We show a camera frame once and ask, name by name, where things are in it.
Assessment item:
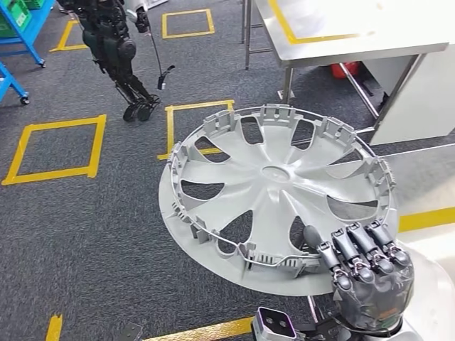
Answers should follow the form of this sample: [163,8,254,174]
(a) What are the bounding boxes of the steel workbench white panel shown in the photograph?
[241,0,455,148]

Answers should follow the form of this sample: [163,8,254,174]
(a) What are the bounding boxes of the black humanoid robot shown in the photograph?
[57,0,175,124]

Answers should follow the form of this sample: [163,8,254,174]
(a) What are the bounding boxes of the silver wheel hubcap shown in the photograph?
[158,103,398,298]

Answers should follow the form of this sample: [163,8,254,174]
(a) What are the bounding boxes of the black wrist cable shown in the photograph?
[299,313,360,341]

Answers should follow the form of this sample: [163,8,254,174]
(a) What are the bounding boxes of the yellow workbench tape outline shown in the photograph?
[268,0,376,45]

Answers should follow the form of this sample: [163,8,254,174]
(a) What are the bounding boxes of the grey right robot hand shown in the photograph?
[302,220,415,331]

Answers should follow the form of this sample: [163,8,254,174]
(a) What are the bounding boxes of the yellow floor tape strip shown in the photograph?
[45,314,63,341]

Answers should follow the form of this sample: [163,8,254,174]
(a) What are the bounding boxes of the yellow workbench tape line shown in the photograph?
[398,207,455,234]

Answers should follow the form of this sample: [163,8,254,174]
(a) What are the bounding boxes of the grey steel workbench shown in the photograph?
[355,142,455,250]

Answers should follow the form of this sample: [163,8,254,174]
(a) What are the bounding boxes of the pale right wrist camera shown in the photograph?
[251,306,298,341]

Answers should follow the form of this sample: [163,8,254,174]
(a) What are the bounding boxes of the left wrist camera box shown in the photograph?
[116,322,144,341]

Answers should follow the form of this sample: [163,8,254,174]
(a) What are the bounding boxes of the red object under workbench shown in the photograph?
[330,62,361,80]

